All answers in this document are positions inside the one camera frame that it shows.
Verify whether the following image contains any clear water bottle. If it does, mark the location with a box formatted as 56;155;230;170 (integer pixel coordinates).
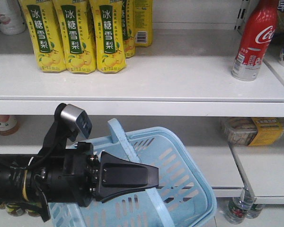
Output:
225;190;255;224

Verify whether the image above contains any clear box of biscuits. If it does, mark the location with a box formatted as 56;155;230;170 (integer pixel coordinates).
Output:
221;117;284;146

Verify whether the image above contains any orange C100 drink bottle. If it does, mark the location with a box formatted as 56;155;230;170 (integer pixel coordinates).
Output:
0;115;19;136

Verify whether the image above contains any light blue plastic basket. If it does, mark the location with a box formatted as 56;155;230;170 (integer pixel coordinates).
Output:
49;119;217;227

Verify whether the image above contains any red coke aluminium bottle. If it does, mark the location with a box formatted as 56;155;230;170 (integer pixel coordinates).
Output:
231;0;278;81

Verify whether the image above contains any yellow lemon tea bottle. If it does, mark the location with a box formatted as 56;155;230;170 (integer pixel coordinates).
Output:
5;203;26;217

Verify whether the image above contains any white right shelf unit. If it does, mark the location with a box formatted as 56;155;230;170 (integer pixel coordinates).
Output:
0;0;284;227

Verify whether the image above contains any white peach drink bottle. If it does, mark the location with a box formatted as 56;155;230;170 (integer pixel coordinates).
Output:
0;0;26;35

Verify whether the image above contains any yellow pear drink bottle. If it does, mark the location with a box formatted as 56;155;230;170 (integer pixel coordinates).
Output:
19;0;66;73
53;0;97;74
90;0;126;74

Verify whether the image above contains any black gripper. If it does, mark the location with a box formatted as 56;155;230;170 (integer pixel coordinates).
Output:
44;142;159;207

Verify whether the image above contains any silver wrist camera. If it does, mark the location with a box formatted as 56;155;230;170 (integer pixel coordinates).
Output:
54;103;92;142

